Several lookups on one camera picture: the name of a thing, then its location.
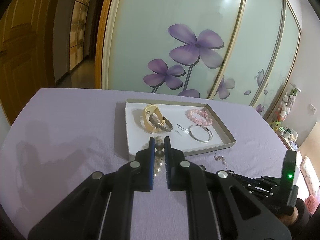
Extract wooden door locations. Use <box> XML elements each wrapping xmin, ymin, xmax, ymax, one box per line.
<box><xmin>1</xmin><ymin>0</ymin><xmax>58</xmax><ymax>124</ymax></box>

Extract grey shallow cardboard tray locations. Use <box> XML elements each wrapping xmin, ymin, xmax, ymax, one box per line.
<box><xmin>114</xmin><ymin>99</ymin><xmax>236</xmax><ymax>160</ymax></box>

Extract wide silver cuff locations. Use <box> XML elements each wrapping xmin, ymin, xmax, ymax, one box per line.
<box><xmin>149</xmin><ymin>114</ymin><xmax>173</xmax><ymax>132</ymax></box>

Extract lavender tablecloth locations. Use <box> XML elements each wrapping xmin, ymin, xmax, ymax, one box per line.
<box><xmin>1</xmin><ymin>88</ymin><xmax>286</xmax><ymax>237</ymax></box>

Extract cream wide cuff bracelet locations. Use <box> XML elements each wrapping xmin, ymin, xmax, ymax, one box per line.
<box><xmin>139</xmin><ymin>103</ymin><xmax>168</xmax><ymax>134</ymax></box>

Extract pink bead bracelet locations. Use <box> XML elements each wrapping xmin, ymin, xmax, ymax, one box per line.
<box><xmin>185</xmin><ymin>108</ymin><xmax>214</xmax><ymax>127</ymax></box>

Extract white pearl bracelet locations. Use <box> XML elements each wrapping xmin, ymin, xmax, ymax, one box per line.
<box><xmin>152</xmin><ymin>135</ymin><xmax>165</xmax><ymax>178</ymax></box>

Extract plush toys hanging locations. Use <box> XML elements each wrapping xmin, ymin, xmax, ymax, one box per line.
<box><xmin>269</xmin><ymin>83</ymin><xmax>301</xmax><ymax>132</ymax></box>

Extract thin silver bangle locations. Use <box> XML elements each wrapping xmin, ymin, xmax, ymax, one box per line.
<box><xmin>189</xmin><ymin>125</ymin><xmax>213</xmax><ymax>143</ymax></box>

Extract floral sliding wardrobe doors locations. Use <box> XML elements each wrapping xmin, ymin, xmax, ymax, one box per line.
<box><xmin>96</xmin><ymin>0</ymin><xmax>302</xmax><ymax>119</ymax></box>

